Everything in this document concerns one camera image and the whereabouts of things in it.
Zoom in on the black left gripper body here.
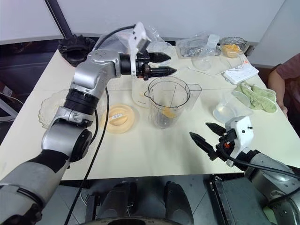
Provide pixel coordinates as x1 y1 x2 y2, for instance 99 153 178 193
135 52 153 81

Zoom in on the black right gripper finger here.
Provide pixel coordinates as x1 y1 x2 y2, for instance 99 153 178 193
205 122 227 137
189 132 215 156

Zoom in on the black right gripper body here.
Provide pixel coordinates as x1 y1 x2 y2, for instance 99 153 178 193
209 128 238 162

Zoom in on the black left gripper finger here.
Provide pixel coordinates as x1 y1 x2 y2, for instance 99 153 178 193
150 66 177 77
150 52 172 64

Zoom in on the clear blender jar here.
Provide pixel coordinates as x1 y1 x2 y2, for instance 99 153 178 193
143 76 203 130

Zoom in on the orange segment in jar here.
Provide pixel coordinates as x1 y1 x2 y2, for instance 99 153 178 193
161 109 177 119

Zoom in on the cream round blender lid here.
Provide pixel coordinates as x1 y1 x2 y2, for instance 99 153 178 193
100 103 139 135

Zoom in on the orange segments pile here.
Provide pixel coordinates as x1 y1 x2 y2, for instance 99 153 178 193
221 44 242 58

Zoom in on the clear plastic cup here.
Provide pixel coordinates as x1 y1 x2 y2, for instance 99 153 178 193
212 90 254 123

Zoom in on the clear bag with dark parts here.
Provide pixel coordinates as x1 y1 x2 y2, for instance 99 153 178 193
175 31 221 60

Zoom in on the small clear plastic cap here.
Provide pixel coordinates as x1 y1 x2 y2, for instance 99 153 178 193
190 57 212 71

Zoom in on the green cloth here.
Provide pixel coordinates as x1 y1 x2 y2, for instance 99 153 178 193
235 82 278 113

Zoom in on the black box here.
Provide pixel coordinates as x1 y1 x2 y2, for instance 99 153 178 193
210 174 270 225

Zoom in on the white power strip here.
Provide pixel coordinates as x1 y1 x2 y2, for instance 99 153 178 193
222 64 259 85

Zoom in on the dark rounded shape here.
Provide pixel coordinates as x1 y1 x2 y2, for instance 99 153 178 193
100 181 139 221
163 181 195 221

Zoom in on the black crumpled object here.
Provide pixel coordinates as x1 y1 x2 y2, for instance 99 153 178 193
58 34 95 68

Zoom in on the glass bowl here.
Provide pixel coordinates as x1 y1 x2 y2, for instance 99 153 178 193
218 37 249 59

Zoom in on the person in maroon shirt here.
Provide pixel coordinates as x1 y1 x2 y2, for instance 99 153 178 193
267 52 300 118

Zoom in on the clear wavy glass plate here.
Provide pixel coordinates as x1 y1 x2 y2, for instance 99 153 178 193
38 90 71 129

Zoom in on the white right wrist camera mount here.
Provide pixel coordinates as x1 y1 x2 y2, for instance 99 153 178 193
224 115 255 167

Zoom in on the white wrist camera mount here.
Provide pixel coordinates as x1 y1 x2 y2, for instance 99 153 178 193
224 115 255 167
127 22 151 78

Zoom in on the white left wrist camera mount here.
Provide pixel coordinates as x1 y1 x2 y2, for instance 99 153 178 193
127 22 151 78

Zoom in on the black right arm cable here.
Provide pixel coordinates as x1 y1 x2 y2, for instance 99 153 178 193
219 149 300 180

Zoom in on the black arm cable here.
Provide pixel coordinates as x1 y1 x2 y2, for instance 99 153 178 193
63 24 139 225
219 149 300 180

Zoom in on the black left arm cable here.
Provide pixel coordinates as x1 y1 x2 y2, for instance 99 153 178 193
63 24 139 225

